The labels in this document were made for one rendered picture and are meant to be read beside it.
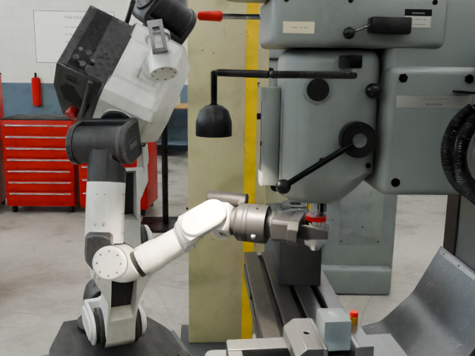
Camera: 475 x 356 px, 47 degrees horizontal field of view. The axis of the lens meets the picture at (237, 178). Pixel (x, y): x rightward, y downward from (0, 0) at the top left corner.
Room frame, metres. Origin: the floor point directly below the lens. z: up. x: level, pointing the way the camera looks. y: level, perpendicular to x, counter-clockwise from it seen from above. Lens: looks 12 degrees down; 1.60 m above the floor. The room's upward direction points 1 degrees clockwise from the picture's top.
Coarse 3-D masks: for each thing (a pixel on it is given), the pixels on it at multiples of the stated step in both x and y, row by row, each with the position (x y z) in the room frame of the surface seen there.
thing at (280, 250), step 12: (276, 204) 1.67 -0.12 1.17; (288, 204) 1.62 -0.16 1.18; (300, 204) 1.62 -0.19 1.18; (276, 252) 1.55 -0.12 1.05; (288, 252) 1.47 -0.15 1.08; (300, 252) 1.47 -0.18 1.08; (312, 252) 1.47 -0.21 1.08; (276, 264) 1.54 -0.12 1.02; (288, 264) 1.47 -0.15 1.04; (300, 264) 1.47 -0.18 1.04; (312, 264) 1.47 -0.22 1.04; (288, 276) 1.47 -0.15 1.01; (300, 276) 1.47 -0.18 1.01; (312, 276) 1.47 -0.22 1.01
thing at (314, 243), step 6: (306, 222) 1.18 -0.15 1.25; (312, 222) 1.16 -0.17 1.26; (318, 222) 1.16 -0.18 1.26; (324, 222) 1.17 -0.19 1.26; (324, 228) 1.17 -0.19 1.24; (306, 240) 1.17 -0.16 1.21; (312, 240) 1.16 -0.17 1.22; (318, 240) 1.16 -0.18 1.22; (324, 240) 1.17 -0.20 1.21; (312, 246) 1.16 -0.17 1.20; (318, 246) 1.16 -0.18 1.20
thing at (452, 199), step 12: (456, 204) 1.31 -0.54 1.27; (468, 204) 1.26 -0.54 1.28; (456, 216) 1.30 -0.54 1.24; (468, 216) 1.25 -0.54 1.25; (456, 228) 1.30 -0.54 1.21; (468, 228) 1.25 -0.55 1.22; (444, 240) 1.35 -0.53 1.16; (456, 240) 1.30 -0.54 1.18; (468, 240) 1.24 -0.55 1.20; (456, 252) 1.29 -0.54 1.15; (468, 252) 1.23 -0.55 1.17; (468, 264) 1.23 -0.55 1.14
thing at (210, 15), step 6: (204, 12) 1.26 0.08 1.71; (210, 12) 1.26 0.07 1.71; (216, 12) 1.26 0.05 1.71; (222, 12) 1.27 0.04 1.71; (198, 18) 1.27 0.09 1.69; (204, 18) 1.26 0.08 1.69; (210, 18) 1.26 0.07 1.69; (216, 18) 1.26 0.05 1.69; (222, 18) 1.27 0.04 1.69; (228, 18) 1.27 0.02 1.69; (234, 18) 1.27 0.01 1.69; (240, 18) 1.27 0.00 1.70; (246, 18) 1.27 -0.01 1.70; (252, 18) 1.27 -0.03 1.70; (258, 18) 1.27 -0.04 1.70
